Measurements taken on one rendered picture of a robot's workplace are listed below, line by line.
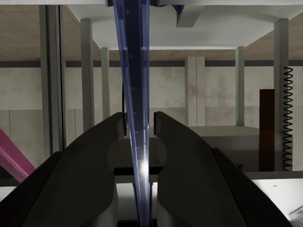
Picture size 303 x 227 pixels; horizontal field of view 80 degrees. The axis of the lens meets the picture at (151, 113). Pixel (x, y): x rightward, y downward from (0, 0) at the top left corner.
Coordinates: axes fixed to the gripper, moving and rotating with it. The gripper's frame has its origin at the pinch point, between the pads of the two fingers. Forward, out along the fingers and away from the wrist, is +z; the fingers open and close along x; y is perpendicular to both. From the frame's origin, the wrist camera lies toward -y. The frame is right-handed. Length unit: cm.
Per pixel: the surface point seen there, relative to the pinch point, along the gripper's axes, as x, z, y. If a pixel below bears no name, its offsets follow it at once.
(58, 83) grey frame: -21.1, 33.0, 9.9
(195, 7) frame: 12.6, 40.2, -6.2
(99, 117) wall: -89, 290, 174
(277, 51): 45, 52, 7
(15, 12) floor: -119, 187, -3
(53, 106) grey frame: -22.3, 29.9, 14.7
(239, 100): 45, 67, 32
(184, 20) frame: 11.3, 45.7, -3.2
